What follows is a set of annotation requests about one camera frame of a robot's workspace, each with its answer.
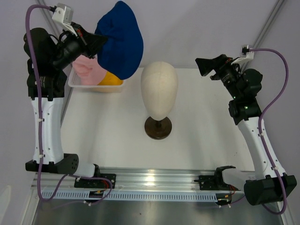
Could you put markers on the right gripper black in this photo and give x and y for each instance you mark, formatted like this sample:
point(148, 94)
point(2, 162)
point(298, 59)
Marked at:
point(220, 64)

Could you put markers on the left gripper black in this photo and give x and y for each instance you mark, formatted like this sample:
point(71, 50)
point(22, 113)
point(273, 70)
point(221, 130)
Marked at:
point(90, 43)

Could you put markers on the pink bucket hat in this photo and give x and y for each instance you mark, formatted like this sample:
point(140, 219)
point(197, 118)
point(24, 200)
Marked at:
point(89, 71)

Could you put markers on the blue bucket hat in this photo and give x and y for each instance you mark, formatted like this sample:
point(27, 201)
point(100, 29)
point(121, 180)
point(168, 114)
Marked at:
point(121, 55)

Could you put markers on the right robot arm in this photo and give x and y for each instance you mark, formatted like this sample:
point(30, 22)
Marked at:
point(271, 183)

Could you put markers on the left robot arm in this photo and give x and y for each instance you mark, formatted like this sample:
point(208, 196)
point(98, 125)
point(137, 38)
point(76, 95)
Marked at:
point(46, 89)

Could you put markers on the yellow bucket hat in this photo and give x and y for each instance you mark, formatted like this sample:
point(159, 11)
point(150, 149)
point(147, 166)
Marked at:
point(110, 80)

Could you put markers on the white perforated plastic basket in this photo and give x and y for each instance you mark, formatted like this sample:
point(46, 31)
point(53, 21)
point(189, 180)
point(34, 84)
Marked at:
point(74, 81)

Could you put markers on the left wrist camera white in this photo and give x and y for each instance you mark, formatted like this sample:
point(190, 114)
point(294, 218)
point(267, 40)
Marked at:
point(63, 17)

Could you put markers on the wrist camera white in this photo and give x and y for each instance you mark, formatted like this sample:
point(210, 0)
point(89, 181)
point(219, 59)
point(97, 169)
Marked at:
point(246, 55)
point(63, 17)

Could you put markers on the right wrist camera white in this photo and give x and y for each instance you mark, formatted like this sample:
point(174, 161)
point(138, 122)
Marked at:
point(246, 55)

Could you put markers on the right aluminium frame post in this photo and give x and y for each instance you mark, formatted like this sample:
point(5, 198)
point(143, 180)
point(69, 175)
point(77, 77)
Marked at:
point(270, 21)

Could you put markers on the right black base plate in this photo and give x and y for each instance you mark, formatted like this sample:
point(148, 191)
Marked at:
point(215, 181)

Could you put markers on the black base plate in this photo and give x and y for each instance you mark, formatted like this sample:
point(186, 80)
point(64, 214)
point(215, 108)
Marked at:
point(101, 184)
point(215, 181)

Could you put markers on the aluminium mounting rail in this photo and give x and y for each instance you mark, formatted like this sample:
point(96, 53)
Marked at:
point(128, 179)

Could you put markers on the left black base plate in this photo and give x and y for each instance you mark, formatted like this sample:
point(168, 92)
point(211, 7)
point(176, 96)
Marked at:
point(101, 184)

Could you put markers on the white slotted cable duct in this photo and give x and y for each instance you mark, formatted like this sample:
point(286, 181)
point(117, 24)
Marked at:
point(138, 196)

